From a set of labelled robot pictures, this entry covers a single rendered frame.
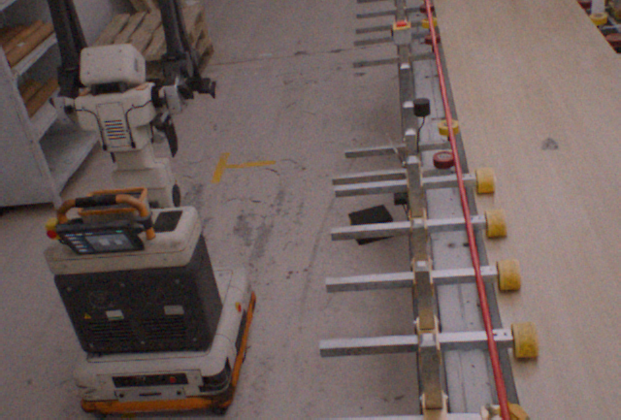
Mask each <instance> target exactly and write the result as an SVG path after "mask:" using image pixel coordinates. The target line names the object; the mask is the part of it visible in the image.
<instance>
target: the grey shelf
mask: <svg viewBox="0 0 621 420"><path fill-rule="evenodd" d="M2 11H3V12H2ZM3 13H4V14H3ZM3 19H4V21H3ZM37 19H38V20H40V21H43V22H44V23H46V22H49V23H51V24H53V21H51V17H50V12H49V5H48V1H47V0H0V29H1V28H2V27H4V26H6V25H7V24H8V26H11V27H12V28H13V27H14V26H16V25H17V24H18V23H23V24H25V25H26V26H27V25H29V24H31V23H32V22H33V21H35V20H37ZM6 21H7V23H6ZM4 23H5V24H4ZM0 61H1V62H0V207H3V206H14V205H26V204H38V203H49V202H51V201H52V202H53V205H54V206H55V208H56V212H57V209H58V208H59V207H60V206H61V205H62V202H61V200H60V197H59V193H60V191H61V190H62V188H63V187H64V185H65V183H67V180H68V179H69V177H70V176H71V175H72V174H73V172H74V171H75V170H76V169H77V168H78V167H79V165H80V164H81V163H82V161H83V159H84V158H85V157H86V155H87V154H88V152H89V151H90V150H91V149H92V148H93V147H94V145H95V144H96V142H97V140H98V138H99V137H98V133H97V131H95V130H94V131H86V130H83V129H82V126H81V123H80V122H79V121H78V120H77V121H76V122H75V123H73V124H66V125H61V124H60V122H59V118H58V114H57V111H56V110H55V108H54V107H53V106H52V105H51V104H50V103H49V98H52V97H56V96H58V93H59V91H60V90H61V87H60V85H59V86H57V87H56V88H55V90H54V91H53V93H52V94H51V95H50V96H49V97H48V99H46V100H47V101H45V102H44V104H43V105H42V106H41V107H40V108H39V109H38V110H37V111H36V112H35V113H33V114H32V117H31V118H30V119H29V117H28V113H27V110H26V108H25V106H23V103H22V100H21V97H20V95H19V91H18V88H19V87H20V86H21V85H22V84H23V83H24V82H25V81H27V80H28V78H31V80H34V81H37V82H39V83H40V84H41V85H43V84H44V83H45V82H46V81H48V80H49V79H50V78H56V79H57V70H56V67H57V66H58V65H61V53H59V47H58V43H57V40H56V35H55V31H54V33H53V34H52V35H49V36H48V37H47V38H46V40H45V41H43V42H42V43H41V44H40V45H39V46H37V47H35V48H34V49H33V50H32V51H30V52H29V54H28V55H26V56H25V57H23V58H22V59H21V60H20V61H19V62H18V63H16V64H15V65H14V66H13V68H12V69H10V66H9V64H8V61H7V58H5V55H4V52H3V50H2V48H1V44H0ZM1 64H2V65H1ZM2 67H3V69H2ZM24 71H25V72H24ZM25 73H27V74H25ZM27 76H28V77H27ZM10 95H11V97H10ZM15 97H16V98H15ZM11 98H12V99H11ZM19 99H20V100H19ZM12 100H13V102H12ZM13 103H14V104H13ZM17 114H18V115H17ZM18 117H19V118H18ZM19 120H20V121H19ZM21 125H22V126H21ZM53 199H55V200H53Z"/></svg>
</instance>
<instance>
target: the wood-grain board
mask: <svg viewBox="0 0 621 420"><path fill-rule="evenodd" d="M432 1H433V5H434V12H435V16H436V17H437V20H438V27H439V32H440V35H441V46H442V51H443V56H444V61H445V66H446V72H447V76H448V80H449V86H450V91H451V97H452V101H453V106H455V112H456V116H457V121H458V122H459V131H460V136H461V142H462V146H463V150H464V156H465V161H466V165H467V171H468V174H474V175H475V170H476V169H486V167H492V169H493V172H494V178H496V190H494V191H492V192H479V193H478V192H477V190H476V185H475V186H472V191H473V195H474V205H475V209H476V215H484V217H485V212H486V210H492V209H504V210H505V214H506V219H507V235H504V236H491V237H488V236H487V233H486V230H480V235H482V240H483V245H484V250H485V255H486V260H487V265H488V266H493V267H496V269H497V261H498V260H510V259H517V260H519V263H520V270H521V279H522V285H521V288H520V289H508V290H500V288H499V285H498V282H496V283H491V285H493V290H494V295H495V300H496V305H497V311H498V315H499V319H500V325H501V329H510V325H511V323H524V322H535V323H536V326H537V331H539V347H540V351H539V356H538V357H519V358H516V356H515V355H514V351H513V348H507V349H506V351H507V360H508V364H509V370H510V371H511V375H512V380H513V385H514V390H515V396H516V400H517V405H519V406H521V407H522V408H523V409H524V410H525V411H526V412H527V413H528V416H530V417H531V419H532V420H621V60H620V58H619V56H618V55H617V53H616V52H615V51H614V49H613V48H611V47H610V45H609V44H608V42H607V40H606V39H605V37H604V36H603V35H602V33H600V32H599V30H598V28H597V27H596V26H595V24H594V23H593V22H592V20H591V19H590V17H589V18H588V15H586V14H585V12H584V11H583V10H582V8H581V7H580V6H579V3H578V2H577V1H575V0H432ZM548 137H550V138H551V139H553V140H555V141H556V143H557V145H558V146H559V148H557V149H556V150H550V149H548V150H541V149H538V147H539V146H540V145H541V141H543V140H546V139H547V138H548Z"/></svg>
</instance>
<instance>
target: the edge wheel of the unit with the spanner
mask: <svg viewBox="0 0 621 420"><path fill-rule="evenodd" d="M433 164H434V166H435V168H437V169H440V170H447V169H450V168H452V166H453V165H454V162H453V156H452V151H449V150H440V151H437V153H436V154H434V156H433Z"/></svg>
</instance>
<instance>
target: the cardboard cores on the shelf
mask: <svg viewBox="0 0 621 420"><path fill-rule="evenodd" d="M53 33H54V25H53V24H51V23H49V22H46V23H44V22H43V21H40V20H38V19H37V20H35V21H33V22H32V23H31V24H29V25H27V26H26V25H25V24H23V23H18V24H17V25H16V26H14V27H13V28H12V27H11V26H8V25H6V26H4V27H2V28H1V29H0V44H1V48H2V50H3V52H4V55H5V58H7V61H8V64H9V66H10V69H12V68H13V66H14V65H15V64H16V63H18V62H19V61H20V60H21V59H22V58H23V57H25V56H26V55H28V54H29V52H30V51H32V50H33V49H34V48H35V47H37V46H39V45H40V44H41V43H42V42H43V41H45V40H46V38H47V37H48V36H49V35H52V34H53ZM57 86H59V82H57V79H56V78H50V79H49V80H48V81H46V82H45V83H44V84H43V85H41V84H40V83H39V82H37V81H34V80H31V78H29V80H27V81H25V82H24V83H23V84H22V85H21V86H20V87H19V88H18V91H19V95H20V97H21V100H22V103H23V106H25V108H26V110H27V113H28V117H29V119H30V118H31V117H32V114H33V113H35V112H36V111H37V110H38V109H39V108H40V107H41V106H42V105H43V104H44V102H45V101H47V100H46V99H48V97H49V96H50V95H51V94H52V93H53V91H54V90H55V88H56V87H57Z"/></svg>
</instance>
